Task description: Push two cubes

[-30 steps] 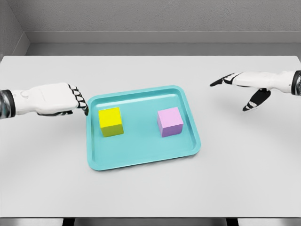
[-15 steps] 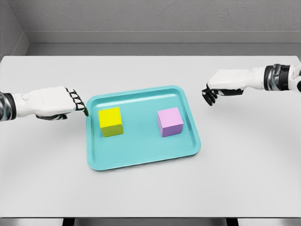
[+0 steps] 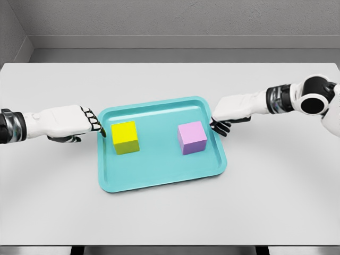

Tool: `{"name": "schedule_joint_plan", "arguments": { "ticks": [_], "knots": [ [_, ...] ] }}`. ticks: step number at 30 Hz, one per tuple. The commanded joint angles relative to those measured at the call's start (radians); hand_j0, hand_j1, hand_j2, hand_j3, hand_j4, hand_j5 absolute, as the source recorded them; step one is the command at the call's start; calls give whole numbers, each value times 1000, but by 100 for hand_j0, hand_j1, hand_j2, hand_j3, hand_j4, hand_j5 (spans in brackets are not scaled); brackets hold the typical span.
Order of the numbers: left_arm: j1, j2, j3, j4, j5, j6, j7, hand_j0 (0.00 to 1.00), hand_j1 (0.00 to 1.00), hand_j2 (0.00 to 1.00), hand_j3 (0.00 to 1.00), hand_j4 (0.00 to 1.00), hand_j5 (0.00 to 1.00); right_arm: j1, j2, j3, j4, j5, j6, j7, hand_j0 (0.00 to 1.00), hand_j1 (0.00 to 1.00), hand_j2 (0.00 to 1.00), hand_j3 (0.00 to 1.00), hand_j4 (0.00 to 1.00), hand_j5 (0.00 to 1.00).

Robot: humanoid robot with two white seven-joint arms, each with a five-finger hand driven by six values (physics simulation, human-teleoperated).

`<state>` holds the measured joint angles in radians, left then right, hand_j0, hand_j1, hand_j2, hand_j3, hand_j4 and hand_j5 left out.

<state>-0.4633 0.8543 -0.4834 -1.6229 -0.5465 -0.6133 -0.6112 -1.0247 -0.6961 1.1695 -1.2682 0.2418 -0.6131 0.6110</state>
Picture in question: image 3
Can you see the pink cube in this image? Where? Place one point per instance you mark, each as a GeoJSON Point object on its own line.
{"type": "Point", "coordinates": [191, 137]}

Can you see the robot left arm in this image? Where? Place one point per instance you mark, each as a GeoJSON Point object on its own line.
{"type": "Point", "coordinates": [21, 125]}

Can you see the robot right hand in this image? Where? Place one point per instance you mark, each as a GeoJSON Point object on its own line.
{"type": "Point", "coordinates": [233, 106]}

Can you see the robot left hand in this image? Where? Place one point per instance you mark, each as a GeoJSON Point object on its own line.
{"type": "Point", "coordinates": [69, 120]}

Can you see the teal rectangular tray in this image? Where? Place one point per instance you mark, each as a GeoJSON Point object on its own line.
{"type": "Point", "coordinates": [162, 159]}

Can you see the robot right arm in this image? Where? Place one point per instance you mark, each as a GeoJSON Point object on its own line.
{"type": "Point", "coordinates": [300, 98]}

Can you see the yellow cube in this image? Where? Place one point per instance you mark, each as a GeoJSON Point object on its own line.
{"type": "Point", "coordinates": [125, 136]}

